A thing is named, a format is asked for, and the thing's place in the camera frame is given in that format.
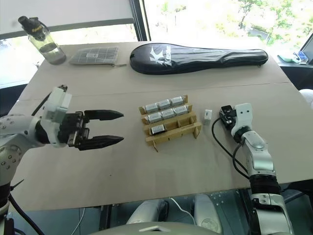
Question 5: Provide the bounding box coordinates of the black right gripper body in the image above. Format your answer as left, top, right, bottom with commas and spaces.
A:
219, 105, 236, 130

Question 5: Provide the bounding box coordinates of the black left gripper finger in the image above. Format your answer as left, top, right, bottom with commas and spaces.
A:
76, 135, 125, 151
84, 110, 125, 123

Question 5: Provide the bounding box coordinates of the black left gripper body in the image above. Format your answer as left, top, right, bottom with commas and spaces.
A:
58, 111, 90, 149

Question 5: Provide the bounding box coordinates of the light green tray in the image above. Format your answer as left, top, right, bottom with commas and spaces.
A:
277, 53, 298, 63

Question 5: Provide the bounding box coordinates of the wooden slotted rack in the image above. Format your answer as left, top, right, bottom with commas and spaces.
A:
138, 94, 202, 153

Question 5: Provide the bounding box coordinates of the grey mesh zipper pouch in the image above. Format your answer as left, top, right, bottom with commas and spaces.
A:
68, 46, 127, 68

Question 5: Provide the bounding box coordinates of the black racket cover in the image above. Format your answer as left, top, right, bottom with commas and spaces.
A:
129, 43, 269, 75

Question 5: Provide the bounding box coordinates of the grey rounded robot leg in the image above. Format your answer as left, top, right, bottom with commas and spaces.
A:
126, 198, 170, 225
194, 192, 224, 235

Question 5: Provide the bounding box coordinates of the clear water bottle black lid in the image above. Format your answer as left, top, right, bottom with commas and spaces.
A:
18, 16, 67, 66

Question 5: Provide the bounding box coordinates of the silver robot torso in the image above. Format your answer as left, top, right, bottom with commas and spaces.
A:
89, 221, 198, 235

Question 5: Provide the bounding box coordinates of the small blue box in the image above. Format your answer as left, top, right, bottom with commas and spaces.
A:
296, 51, 308, 65

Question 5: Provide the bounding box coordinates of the laptop screen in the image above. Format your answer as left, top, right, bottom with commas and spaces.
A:
299, 36, 313, 65

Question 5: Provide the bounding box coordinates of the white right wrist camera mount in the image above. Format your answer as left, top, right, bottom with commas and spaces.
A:
230, 102, 253, 136

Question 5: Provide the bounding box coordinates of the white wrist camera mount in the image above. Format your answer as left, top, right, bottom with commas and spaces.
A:
40, 87, 73, 123
230, 102, 253, 136

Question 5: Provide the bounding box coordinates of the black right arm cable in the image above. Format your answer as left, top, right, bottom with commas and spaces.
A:
211, 117, 253, 180

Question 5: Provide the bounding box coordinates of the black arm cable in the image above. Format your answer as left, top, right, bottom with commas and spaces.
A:
211, 117, 253, 180
31, 91, 52, 116

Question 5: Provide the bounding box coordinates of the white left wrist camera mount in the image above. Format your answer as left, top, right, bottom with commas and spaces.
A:
40, 87, 73, 123

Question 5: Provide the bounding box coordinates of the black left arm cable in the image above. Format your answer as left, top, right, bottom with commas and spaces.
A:
31, 91, 52, 116

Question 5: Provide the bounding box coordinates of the black body cable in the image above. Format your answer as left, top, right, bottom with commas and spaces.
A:
8, 192, 46, 235

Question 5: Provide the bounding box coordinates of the thin white cable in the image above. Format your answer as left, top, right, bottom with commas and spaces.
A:
168, 197, 197, 224

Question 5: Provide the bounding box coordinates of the dark window frame post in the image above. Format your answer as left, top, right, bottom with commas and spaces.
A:
131, 0, 150, 42

